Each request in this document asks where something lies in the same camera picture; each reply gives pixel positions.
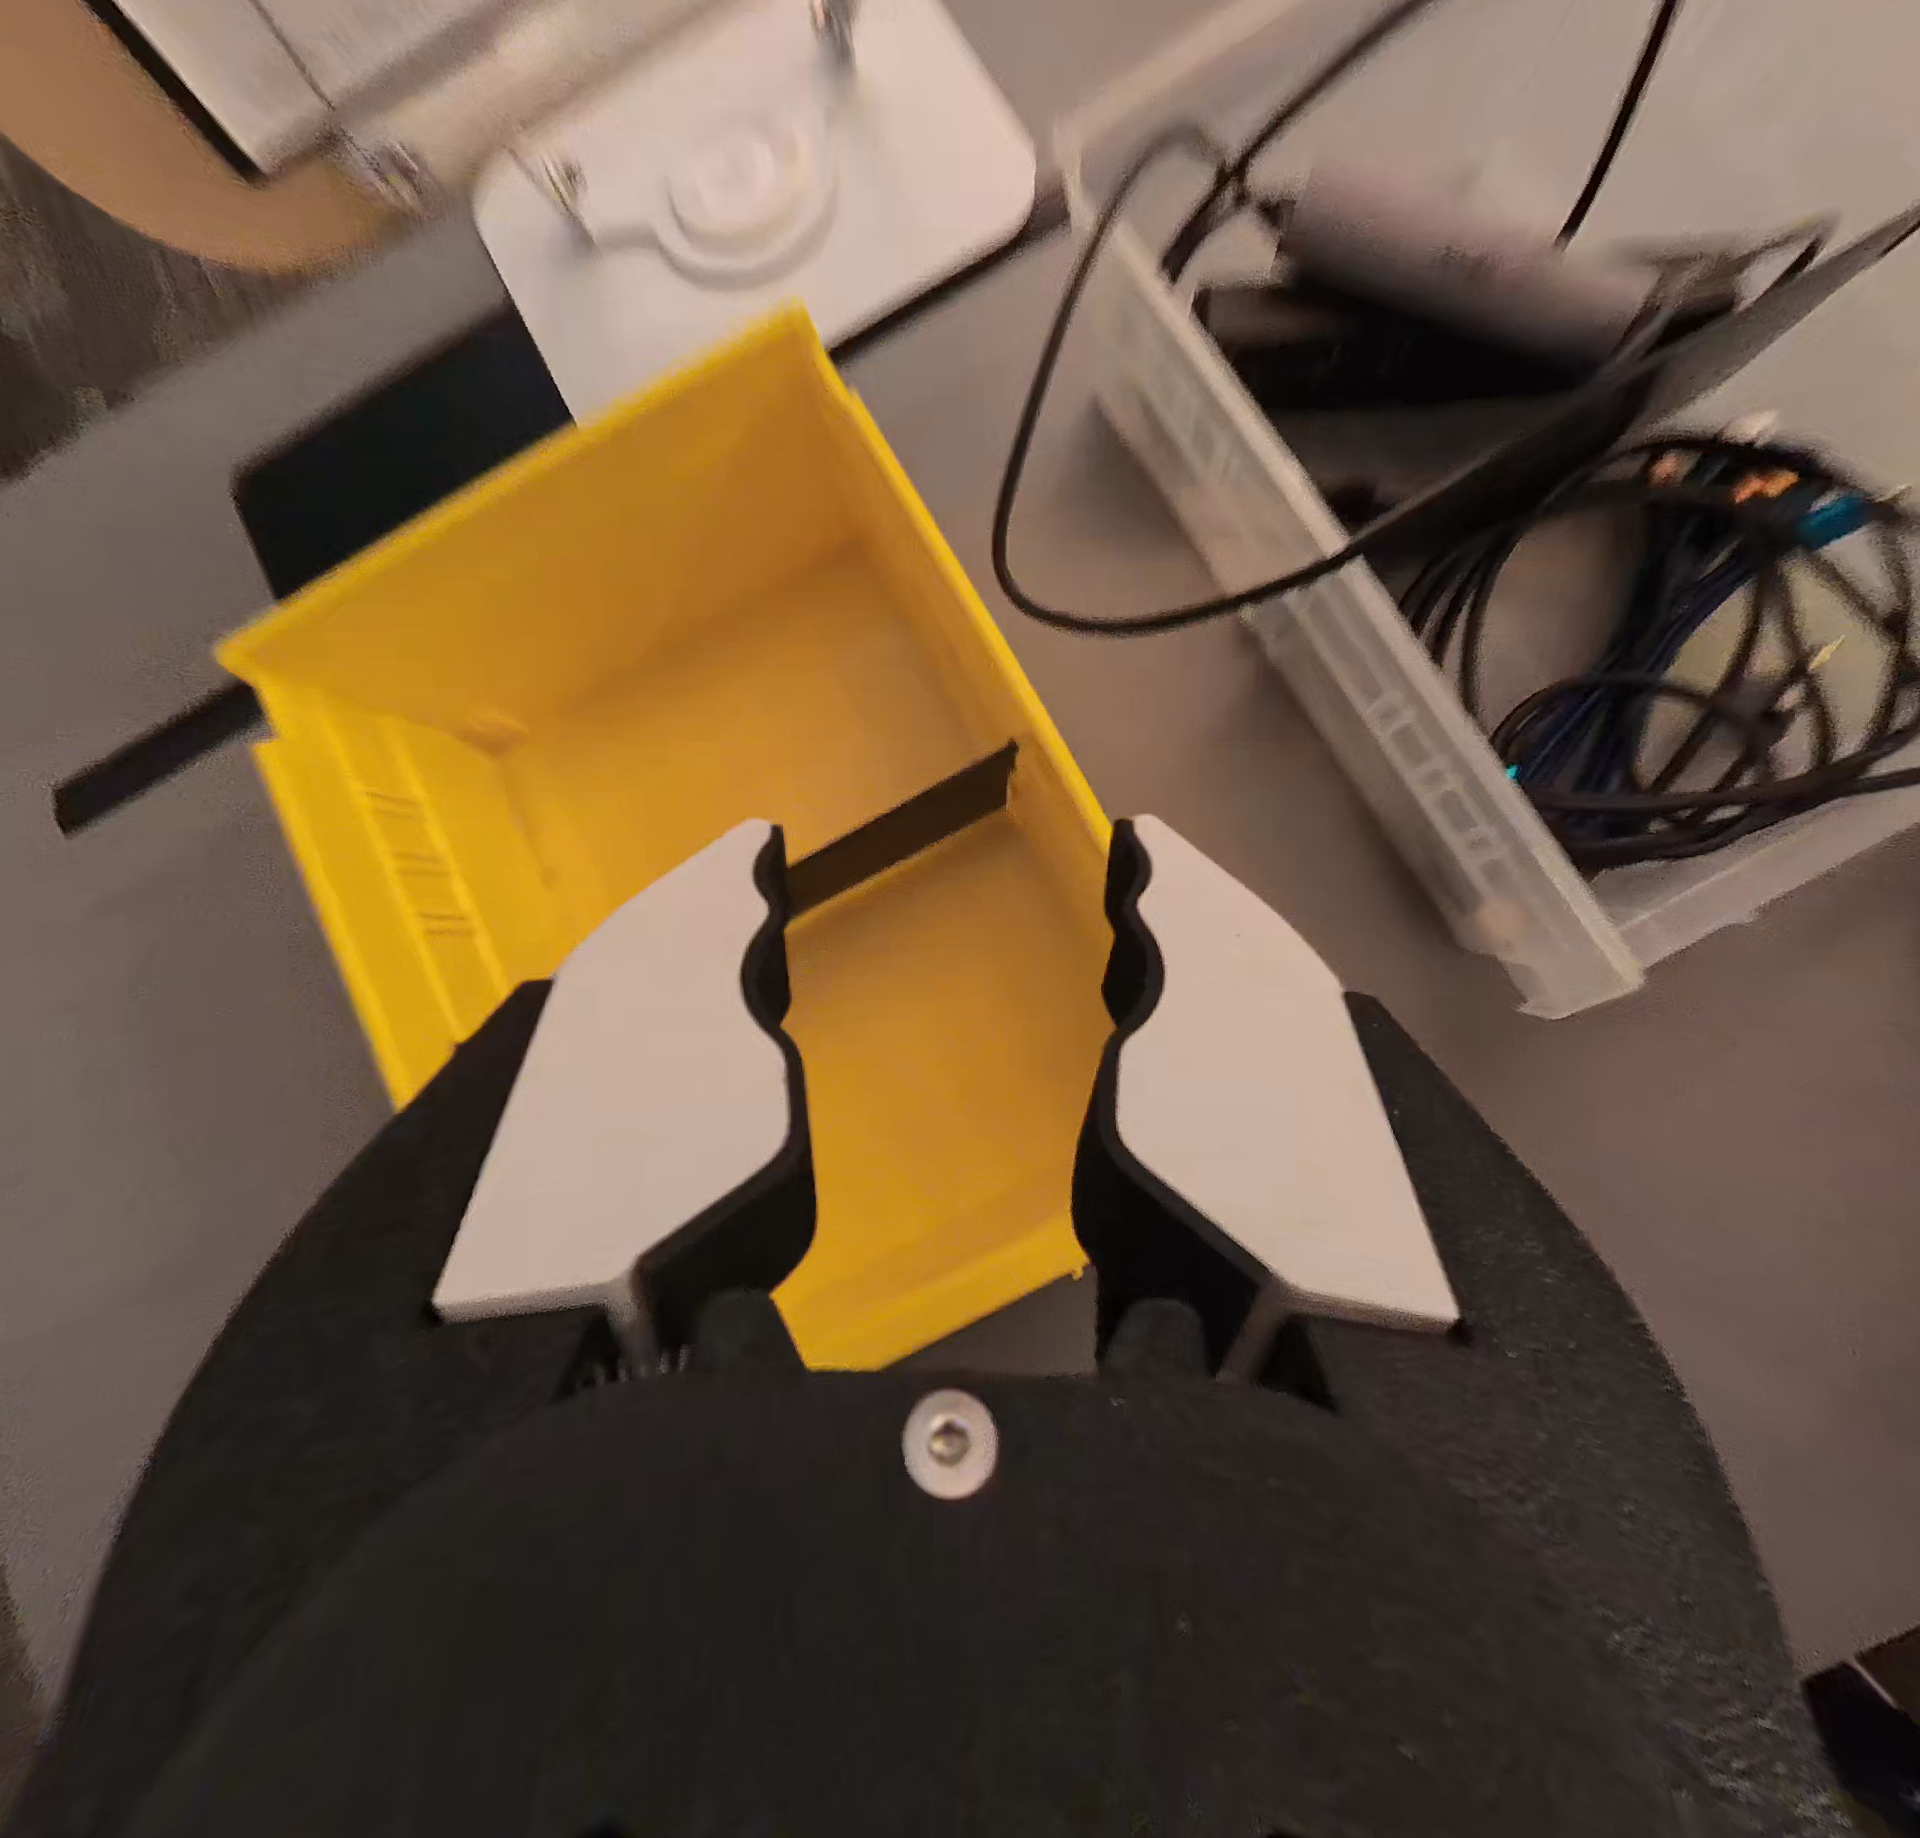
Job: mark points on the white stand base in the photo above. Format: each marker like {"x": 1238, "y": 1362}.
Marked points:
{"x": 901, "y": 144}

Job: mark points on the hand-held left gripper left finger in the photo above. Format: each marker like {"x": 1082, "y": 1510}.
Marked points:
{"x": 630, "y": 1105}

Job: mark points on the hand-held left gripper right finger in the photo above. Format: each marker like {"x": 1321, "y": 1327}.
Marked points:
{"x": 1276, "y": 1120}

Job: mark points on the yellow plastic bin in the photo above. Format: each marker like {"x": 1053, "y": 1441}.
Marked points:
{"x": 676, "y": 640}

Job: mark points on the clear plastic bin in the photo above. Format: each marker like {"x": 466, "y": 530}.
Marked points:
{"x": 1351, "y": 669}

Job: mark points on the black flat pad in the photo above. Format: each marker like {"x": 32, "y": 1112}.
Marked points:
{"x": 421, "y": 444}

